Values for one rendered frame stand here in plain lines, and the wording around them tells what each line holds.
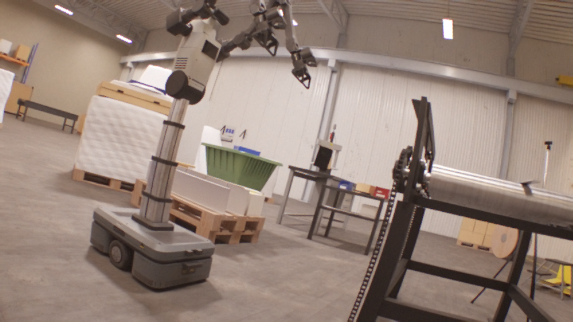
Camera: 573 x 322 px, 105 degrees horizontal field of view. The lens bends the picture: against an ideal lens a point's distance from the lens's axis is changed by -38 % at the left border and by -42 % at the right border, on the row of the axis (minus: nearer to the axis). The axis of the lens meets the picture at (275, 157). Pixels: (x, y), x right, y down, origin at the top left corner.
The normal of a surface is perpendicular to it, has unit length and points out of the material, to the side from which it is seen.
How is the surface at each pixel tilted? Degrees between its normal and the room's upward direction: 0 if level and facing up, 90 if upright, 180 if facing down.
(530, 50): 90
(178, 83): 90
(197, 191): 90
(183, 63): 98
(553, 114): 90
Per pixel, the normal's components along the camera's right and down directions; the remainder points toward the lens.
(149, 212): -0.40, -0.15
